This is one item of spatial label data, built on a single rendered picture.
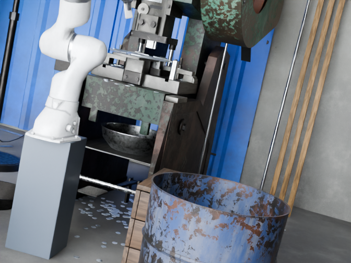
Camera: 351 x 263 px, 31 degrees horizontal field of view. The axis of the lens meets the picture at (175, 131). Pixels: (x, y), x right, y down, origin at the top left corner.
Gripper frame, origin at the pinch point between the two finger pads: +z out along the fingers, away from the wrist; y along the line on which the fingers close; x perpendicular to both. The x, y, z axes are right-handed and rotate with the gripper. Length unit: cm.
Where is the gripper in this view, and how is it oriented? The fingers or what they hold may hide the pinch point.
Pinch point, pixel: (128, 10)
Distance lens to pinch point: 285.3
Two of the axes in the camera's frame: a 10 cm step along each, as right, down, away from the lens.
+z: 1.0, 9.4, 3.4
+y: 4.6, 2.6, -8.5
